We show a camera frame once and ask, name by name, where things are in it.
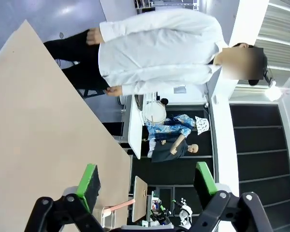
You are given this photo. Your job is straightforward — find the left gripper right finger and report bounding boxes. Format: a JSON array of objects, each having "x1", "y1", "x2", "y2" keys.
[{"x1": 190, "y1": 161, "x2": 274, "y2": 232}]

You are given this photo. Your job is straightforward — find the background robots with green parts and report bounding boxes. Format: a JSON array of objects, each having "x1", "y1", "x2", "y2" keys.
[{"x1": 148, "y1": 197, "x2": 194, "y2": 229}]

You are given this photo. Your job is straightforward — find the steel rectangular container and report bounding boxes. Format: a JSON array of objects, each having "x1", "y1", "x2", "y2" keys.
[{"x1": 101, "y1": 205, "x2": 118, "y2": 230}]

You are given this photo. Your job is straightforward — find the person's left hand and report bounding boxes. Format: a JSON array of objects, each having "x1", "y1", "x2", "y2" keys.
[{"x1": 105, "y1": 86, "x2": 123, "y2": 97}]

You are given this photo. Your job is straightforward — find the person in white shirt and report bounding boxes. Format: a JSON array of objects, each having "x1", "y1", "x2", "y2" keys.
[{"x1": 43, "y1": 9, "x2": 269, "y2": 97}]

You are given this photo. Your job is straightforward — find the pink handled utensil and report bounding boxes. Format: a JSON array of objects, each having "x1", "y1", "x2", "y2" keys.
[{"x1": 101, "y1": 198, "x2": 136, "y2": 219}]

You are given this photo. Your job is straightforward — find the white wire dish rack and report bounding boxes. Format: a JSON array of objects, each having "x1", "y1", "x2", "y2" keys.
[{"x1": 140, "y1": 93, "x2": 167, "y2": 128}]

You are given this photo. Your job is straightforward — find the mannequin in blue floral shirt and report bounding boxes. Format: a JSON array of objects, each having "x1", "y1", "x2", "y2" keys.
[{"x1": 142, "y1": 115, "x2": 211, "y2": 143}]

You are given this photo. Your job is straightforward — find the white patterned bucket hat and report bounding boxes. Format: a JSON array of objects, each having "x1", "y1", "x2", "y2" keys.
[{"x1": 195, "y1": 115, "x2": 210, "y2": 136}]

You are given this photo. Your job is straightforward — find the person's left forearm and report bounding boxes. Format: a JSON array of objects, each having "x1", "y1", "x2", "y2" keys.
[{"x1": 120, "y1": 70, "x2": 174, "y2": 95}]

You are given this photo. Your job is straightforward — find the small beige table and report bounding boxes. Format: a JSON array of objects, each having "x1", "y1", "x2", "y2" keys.
[{"x1": 131, "y1": 175, "x2": 148, "y2": 223}]

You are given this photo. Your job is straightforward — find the white side table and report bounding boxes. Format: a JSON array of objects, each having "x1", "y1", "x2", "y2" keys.
[{"x1": 128, "y1": 93, "x2": 159, "y2": 160}]

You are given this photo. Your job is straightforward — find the bald mannequin dark garment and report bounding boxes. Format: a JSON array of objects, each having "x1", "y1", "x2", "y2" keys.
[{"x1": 147, "y1": 134, "x2": 200, "y2": 163}]

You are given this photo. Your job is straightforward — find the white plate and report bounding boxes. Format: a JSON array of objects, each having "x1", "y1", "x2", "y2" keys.
[{"x1": 145, "y1": 101, "x2": 167, "y2": 124}]

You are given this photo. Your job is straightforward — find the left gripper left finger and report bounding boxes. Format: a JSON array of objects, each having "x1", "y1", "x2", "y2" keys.
[{"x1": 24, "y1": 163, "x2": 104, "y2": 232}]

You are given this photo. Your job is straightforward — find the person's right hand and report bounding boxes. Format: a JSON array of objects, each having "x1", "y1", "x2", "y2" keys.
[{"x1": 86, "y1": 28, "x2": 102, "y2": 46}]

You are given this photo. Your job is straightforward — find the person's right forearm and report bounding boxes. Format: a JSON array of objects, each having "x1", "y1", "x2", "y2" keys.
[{"x1": 99, "y1": 11, "x2": 160, "y2": 44}]

